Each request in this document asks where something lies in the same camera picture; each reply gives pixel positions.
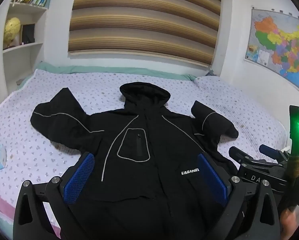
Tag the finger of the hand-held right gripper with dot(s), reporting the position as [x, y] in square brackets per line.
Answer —
[268, 150]
[239, 155]

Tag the white bookshelf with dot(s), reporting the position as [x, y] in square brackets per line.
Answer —
[24, 62]

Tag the person's right hand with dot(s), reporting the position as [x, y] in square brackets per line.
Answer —
[288, 223]

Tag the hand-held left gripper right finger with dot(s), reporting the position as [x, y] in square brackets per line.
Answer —
[212, 178]

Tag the bed with dotted sheet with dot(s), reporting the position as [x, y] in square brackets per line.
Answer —
[102, 85]

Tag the striped brown window blind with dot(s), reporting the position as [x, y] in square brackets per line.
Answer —
[144, 17]

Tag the yellow globe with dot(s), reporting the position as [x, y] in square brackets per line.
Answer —
[12, 30]

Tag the colourful wall map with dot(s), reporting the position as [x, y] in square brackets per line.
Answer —
[279, 42]

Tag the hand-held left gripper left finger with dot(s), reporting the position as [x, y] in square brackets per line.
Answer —
[80, 178]

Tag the black hooded jacket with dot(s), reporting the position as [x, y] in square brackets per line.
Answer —
[149, 170]

